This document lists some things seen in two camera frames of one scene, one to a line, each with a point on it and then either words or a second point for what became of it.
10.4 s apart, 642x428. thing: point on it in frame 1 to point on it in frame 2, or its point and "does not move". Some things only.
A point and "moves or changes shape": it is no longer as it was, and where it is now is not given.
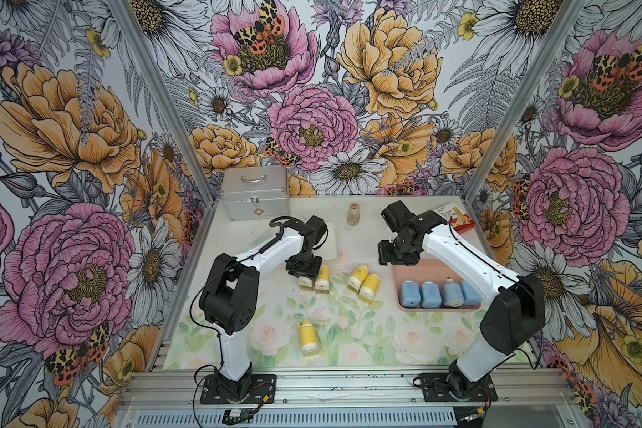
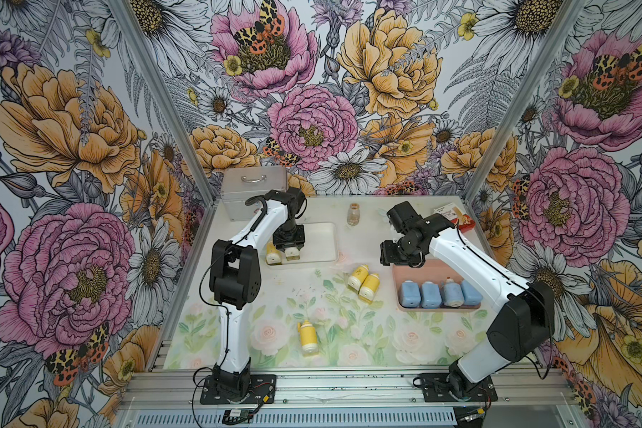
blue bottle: [470, 296] does not move
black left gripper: [311, 272] to [297, 241]
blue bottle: [410, 296] does not move
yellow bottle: [305, 283] moves or changes shape
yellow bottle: [322, 284] moves or changes shape
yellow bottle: [358, 275] does not move
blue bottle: [431, 295] does not move
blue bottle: [454, 294] does not move
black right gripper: [384, 255] does not move
